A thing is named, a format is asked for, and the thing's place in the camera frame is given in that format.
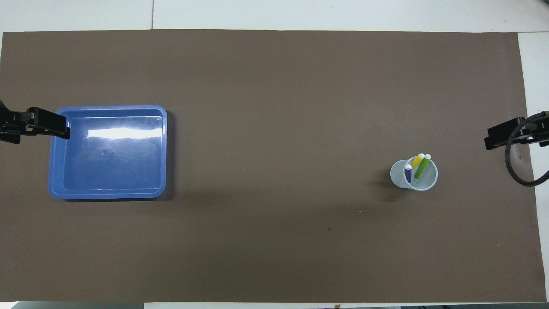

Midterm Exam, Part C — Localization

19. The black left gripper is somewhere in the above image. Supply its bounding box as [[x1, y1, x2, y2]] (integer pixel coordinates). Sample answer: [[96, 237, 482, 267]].
[[0, 100, 71, 145]]

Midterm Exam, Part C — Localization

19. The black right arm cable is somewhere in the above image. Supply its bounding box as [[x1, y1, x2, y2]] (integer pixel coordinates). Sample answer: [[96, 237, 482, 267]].
[[505, 115, 549, 187]]

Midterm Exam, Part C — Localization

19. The green pen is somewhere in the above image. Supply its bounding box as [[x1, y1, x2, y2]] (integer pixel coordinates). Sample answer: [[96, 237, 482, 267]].
[[414, 154, 431, 179]]

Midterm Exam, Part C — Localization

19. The brown table mat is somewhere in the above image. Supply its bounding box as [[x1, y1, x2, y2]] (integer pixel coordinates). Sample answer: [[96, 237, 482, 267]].
[[0, 29, 547, 303]]

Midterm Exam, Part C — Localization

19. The clear plastic cup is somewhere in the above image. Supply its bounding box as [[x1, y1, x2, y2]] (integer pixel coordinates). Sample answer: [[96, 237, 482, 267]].
[[390, 155, 439, 191]]

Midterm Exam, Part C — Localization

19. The blue plastic tray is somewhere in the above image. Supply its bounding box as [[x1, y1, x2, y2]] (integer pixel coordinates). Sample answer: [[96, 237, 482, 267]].
[[48, 105, 168, 201]]

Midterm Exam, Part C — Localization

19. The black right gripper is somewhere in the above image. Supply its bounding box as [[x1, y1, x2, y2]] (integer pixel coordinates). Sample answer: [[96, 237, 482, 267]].
[[484, 110, 549, 151]]

